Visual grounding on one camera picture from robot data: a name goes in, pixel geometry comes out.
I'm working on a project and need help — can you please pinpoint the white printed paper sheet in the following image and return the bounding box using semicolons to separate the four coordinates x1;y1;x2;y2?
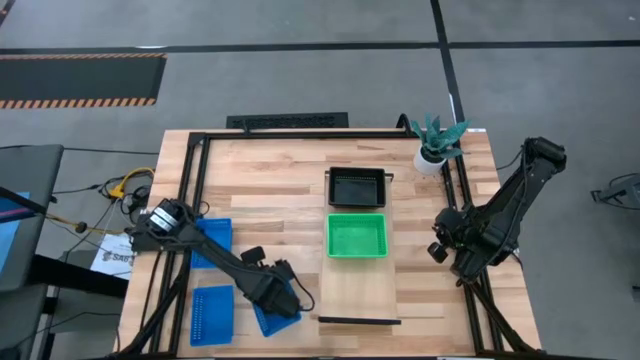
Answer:
89;232;136;280

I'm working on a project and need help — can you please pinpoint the blue plastic basket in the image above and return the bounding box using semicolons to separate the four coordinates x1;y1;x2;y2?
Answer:
190;217;233;270
249;282;304;338
189;284;236;348

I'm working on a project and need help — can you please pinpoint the black floor cable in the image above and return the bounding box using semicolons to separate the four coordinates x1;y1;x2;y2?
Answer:
63;146;160;156

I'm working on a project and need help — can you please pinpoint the black hazard-striped floor mat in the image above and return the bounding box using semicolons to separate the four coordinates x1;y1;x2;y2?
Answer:
0;52;168;110

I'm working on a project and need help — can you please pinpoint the black aluminium table frame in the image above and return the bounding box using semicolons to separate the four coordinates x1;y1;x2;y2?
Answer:
107;128;546;360

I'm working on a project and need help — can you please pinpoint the grey side furniture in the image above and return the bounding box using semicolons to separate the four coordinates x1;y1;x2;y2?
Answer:
0;143;65;294

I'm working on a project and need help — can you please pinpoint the green plastic basket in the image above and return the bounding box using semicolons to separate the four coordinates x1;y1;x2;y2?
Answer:
326;213;390;260

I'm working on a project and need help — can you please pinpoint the blue sheet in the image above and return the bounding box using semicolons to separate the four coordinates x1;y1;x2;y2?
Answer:
0;192;31;274

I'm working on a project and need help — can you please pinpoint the grey tripod stand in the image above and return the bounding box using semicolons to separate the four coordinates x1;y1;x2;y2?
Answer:
589;172;640;211

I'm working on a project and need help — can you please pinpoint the potted plant in white pot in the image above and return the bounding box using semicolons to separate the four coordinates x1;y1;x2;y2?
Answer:
409;112;472;177

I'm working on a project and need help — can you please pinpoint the yellow cable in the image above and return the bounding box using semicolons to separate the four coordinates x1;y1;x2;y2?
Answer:
107;167;156;199

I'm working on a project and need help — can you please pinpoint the wooden shelf with black legs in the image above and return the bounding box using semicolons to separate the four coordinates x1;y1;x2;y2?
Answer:
317;169;403;326

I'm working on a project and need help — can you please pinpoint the black plastic basket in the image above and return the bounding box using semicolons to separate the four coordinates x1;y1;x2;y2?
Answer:
327;166;388;209

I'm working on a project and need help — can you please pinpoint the black perforated floor strip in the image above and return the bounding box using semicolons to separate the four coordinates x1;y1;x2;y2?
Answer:
225;111;350;130

